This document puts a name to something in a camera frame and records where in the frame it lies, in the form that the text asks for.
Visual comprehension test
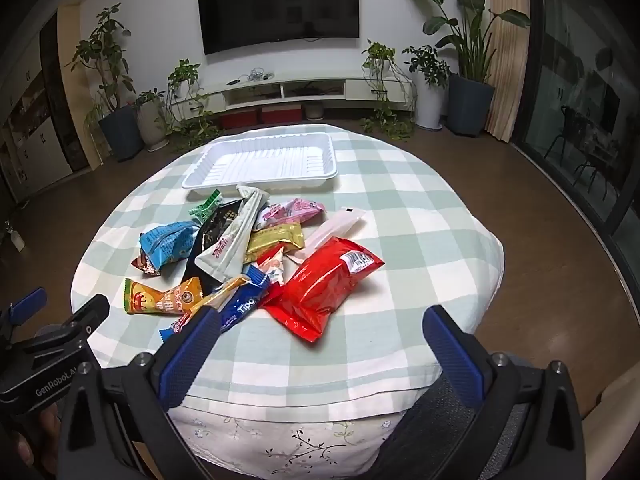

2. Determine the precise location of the small bushy plant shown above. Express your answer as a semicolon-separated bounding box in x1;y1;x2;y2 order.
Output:
132;89;166;110

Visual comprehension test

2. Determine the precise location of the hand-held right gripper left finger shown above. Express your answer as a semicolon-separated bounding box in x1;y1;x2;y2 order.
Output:
57;305;221;480

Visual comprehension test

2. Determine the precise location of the white plastic tray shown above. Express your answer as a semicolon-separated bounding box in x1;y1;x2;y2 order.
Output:
181;132;339;195

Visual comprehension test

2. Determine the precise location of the red storage box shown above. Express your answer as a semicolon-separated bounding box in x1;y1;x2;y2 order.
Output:
218;108;259;130
261;105;303;125

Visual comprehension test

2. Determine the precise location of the glass sliding door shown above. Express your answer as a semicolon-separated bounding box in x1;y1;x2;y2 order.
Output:
512;0;640;271

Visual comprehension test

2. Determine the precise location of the dark blue snack packet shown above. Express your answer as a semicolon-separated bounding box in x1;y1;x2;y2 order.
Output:
217;265;273;333

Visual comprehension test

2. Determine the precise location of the white bottle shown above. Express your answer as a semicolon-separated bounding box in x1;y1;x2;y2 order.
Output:
5;220;26;252

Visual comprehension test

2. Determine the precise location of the yellow snack packet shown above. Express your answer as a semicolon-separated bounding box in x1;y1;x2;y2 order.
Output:
192;275;248;312

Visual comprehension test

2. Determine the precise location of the speckled white plant pot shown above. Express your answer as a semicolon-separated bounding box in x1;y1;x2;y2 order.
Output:
135;101;171;152

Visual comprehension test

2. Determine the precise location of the tall leafy tree plant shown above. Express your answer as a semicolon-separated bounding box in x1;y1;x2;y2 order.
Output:
67;2;133;111

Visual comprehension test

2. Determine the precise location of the bird of paradise plant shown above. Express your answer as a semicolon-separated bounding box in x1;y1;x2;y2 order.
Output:
396;0;532;83

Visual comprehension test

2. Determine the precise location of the white green long snack packet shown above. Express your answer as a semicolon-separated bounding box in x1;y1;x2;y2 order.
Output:
195;186;271;283

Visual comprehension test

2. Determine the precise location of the large red snack bag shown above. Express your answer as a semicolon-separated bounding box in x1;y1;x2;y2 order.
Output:
261;236;386;343

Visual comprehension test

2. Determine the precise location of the red blue zigzag-edged packet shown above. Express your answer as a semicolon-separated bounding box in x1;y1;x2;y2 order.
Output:
159;310;201;346

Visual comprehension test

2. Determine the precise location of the trailing floor vine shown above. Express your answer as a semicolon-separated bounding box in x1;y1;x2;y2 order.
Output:
165;95;223;151
360;102;416;143

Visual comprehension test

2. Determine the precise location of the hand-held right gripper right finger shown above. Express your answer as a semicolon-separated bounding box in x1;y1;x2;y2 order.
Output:
422;305;586;480

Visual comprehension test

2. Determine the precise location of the orange snack packet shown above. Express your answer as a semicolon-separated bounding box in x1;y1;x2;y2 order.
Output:
123;278;205;316

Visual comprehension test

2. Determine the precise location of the black snack packet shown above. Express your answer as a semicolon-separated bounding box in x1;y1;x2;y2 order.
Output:
182;199;246;293

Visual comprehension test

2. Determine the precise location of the gold snack packet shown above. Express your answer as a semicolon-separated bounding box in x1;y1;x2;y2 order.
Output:
243;222;306;263

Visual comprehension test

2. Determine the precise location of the black wall television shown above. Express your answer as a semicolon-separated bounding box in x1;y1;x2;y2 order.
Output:
196;0;361;56

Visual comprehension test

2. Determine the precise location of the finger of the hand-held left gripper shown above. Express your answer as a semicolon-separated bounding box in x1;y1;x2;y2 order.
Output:
0;287;48;341
20;294;110;350

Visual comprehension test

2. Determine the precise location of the tall white plant pot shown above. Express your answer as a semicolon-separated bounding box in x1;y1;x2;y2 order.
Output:
414;82;444;131

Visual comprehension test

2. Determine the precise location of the person's left hand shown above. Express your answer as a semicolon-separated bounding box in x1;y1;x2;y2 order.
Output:
0;402;63;480

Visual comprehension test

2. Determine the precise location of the large dark plant pot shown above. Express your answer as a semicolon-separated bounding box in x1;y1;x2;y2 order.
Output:
447;72;496;137

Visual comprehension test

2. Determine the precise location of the pale pink long snack packet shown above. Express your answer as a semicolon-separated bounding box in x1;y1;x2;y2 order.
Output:
295;206;367;261

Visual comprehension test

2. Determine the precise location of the dark square plant pot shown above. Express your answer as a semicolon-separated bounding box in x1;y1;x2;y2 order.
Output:
97;105;143;161

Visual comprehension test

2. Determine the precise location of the white TV cabinet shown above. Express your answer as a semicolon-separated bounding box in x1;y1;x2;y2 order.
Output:
167;76;417;123

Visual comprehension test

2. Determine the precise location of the light blue snack packet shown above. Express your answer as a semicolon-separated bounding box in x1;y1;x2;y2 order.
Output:
139;221;201;267

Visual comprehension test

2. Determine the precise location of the pothos plant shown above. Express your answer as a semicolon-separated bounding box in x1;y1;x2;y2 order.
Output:
361;39;416;106
166;58;208;111

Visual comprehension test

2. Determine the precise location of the schefflera plant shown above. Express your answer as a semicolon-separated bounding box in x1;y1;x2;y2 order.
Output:
402;44;451;88

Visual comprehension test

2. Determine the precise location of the small red white snack packet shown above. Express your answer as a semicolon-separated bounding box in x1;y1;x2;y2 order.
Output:
255;246;287;286

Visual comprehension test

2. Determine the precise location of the white floral cloth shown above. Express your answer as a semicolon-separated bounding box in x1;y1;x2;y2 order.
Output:
167;387;416;480

